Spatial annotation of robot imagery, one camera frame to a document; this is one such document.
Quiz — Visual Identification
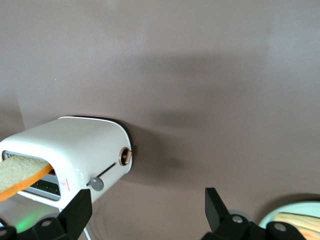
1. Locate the triangular golden bread piece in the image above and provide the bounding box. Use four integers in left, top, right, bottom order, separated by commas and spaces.
273, 211, 320, 240

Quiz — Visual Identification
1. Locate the toast slice with orange crust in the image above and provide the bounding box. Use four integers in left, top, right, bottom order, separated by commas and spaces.
0, 154, 55, 203

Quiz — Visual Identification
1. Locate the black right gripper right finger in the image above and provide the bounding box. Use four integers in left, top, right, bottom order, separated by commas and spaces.
201, 187, 308, 240

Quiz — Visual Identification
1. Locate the white two-slot toaster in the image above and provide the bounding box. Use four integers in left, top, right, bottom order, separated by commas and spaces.
0, 115, 136, 210

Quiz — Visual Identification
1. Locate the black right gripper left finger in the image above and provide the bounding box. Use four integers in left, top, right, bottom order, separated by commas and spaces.
0, 188, 93, 240

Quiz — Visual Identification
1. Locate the white toaster power cable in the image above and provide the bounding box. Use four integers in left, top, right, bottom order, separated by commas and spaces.
83, 224, 93, 240

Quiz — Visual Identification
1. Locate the pale green round plate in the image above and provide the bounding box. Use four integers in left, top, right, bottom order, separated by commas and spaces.
258, 201, 320, 240

